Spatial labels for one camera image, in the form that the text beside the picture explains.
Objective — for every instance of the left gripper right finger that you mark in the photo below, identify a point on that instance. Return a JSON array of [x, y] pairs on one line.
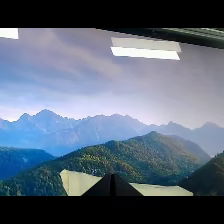
[[122, 188]]

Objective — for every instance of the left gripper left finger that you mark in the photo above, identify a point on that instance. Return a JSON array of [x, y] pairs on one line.
[[103, 188]]

